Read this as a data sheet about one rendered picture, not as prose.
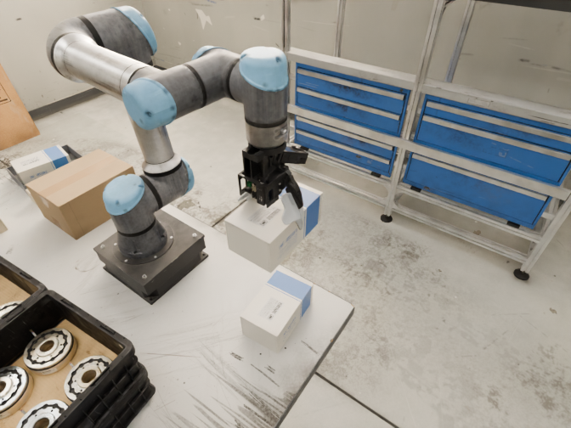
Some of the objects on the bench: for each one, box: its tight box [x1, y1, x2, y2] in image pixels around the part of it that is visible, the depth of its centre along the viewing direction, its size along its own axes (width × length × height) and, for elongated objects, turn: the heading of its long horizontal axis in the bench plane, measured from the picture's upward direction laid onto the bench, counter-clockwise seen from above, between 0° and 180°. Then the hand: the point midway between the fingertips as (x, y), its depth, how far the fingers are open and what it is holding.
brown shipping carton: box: [25, 149, 136, 240], centre depth 141 cm, size 30×22×16 cm
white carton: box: [240, 268, 314, 354], centre depth 106 cm, size 20×12×9 cm, turn 149°
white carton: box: [9, 144, 71, 185], centre depth 160 cm, size 20×12×9 cm, turn 134°
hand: (275, 214), depth 81 cm, fingers closed on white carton, 13 cm apart
